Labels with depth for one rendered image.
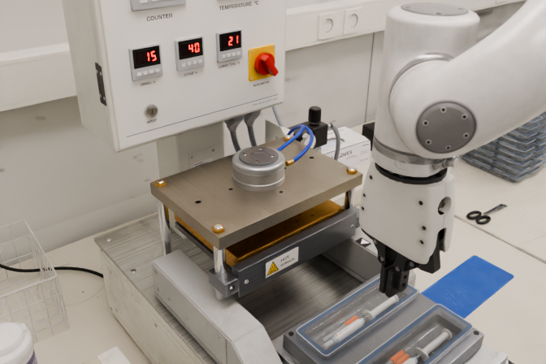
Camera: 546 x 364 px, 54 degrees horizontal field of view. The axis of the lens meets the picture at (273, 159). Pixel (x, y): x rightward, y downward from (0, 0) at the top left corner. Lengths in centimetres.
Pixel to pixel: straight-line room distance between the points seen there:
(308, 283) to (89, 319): 46
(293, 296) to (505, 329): 47
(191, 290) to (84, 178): 61
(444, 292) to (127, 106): 75
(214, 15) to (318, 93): 86
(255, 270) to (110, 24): 38
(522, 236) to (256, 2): 89
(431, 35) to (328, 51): 115
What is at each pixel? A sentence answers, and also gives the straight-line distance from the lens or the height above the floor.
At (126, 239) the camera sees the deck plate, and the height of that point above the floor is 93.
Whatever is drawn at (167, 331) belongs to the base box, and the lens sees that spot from 87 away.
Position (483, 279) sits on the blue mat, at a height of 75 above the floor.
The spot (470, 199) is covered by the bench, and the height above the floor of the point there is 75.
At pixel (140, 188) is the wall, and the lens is 138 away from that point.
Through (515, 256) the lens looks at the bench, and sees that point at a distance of 136.
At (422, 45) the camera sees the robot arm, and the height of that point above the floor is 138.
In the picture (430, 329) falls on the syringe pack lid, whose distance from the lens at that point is 74.
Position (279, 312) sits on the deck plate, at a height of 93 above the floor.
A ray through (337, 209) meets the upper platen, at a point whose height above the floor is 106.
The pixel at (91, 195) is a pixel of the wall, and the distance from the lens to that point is 134.
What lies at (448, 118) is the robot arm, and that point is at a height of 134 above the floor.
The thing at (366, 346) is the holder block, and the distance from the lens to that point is 71.
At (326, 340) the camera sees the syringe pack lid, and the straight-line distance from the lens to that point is 70.
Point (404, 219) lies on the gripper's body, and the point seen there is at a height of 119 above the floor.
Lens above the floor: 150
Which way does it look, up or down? 27 degrees down
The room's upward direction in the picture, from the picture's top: 1 degrees clockwise
